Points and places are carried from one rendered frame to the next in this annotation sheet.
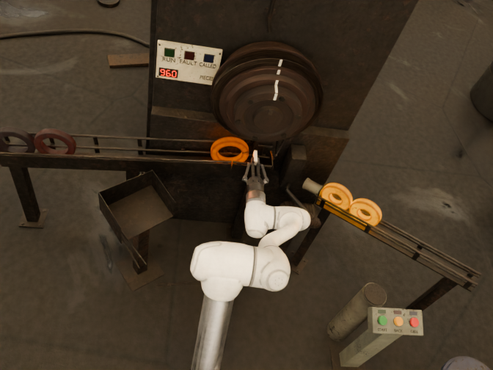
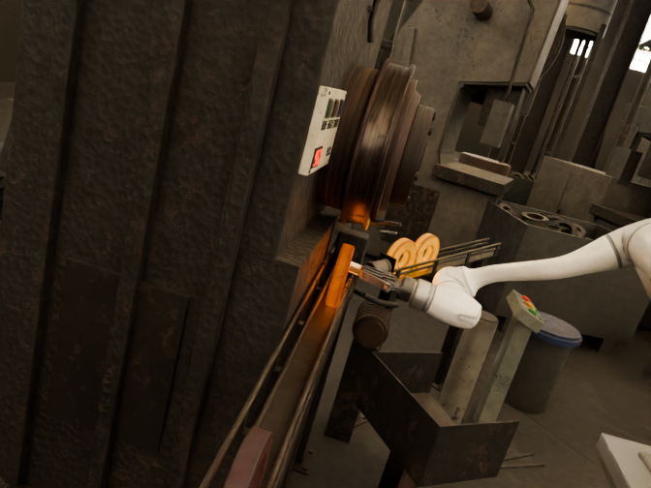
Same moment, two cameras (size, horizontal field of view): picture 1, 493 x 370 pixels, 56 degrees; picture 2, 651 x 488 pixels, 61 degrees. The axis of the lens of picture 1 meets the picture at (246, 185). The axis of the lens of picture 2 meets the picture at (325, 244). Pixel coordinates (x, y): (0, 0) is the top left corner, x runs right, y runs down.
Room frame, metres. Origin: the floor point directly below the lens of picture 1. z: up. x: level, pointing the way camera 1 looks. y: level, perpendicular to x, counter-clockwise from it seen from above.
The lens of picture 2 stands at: (0.98, 1.53, 1.25)
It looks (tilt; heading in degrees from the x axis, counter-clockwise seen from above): 16 degrees down; 292
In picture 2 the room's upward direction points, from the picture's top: 15 degrees clockwise
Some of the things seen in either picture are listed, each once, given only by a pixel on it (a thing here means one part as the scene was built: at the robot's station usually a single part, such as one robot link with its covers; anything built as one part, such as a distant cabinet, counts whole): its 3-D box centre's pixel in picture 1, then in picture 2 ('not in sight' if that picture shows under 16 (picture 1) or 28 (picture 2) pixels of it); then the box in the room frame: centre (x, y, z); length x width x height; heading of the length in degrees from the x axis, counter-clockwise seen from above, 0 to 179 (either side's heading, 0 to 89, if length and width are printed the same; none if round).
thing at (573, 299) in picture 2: not in sight; (548, 270); (0.93, -2.67, 0.39); 1.03 x 0.83 x 0.77; 31
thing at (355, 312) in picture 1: (354, 313); (464, 369); (1.12, -0.74, 0.26); 0.12 x 0.12 x 0.52
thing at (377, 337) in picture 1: (370, 342); (504, 367); (0.98, -0.82, 0.31); 0.24 x 0.16 x 0.62; 106
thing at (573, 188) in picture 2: not in sight; (573, 224); (0.85, -4.41, 0.55); 1.10 x 0.53 x 1.10; 126
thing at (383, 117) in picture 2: (266, 98); (379, 147); (1.50, 0.03, 1.11); 0.47 x 0.06 x 0.47; 106
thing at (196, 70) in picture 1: (188, 63); (325, 129); (1.51, 0.39, 1.15); 0.26 x 0.02 x 0.18; 106
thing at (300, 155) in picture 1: (292, 166); (345, 264); (1.57, -0.19, 0.68); 0.11 x 0.08 x 0.24; 16
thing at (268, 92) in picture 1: (268, 115); (413, 156); (1.40, 0.01, 1.11); 0.28 x 0.06 x 0.28; 106
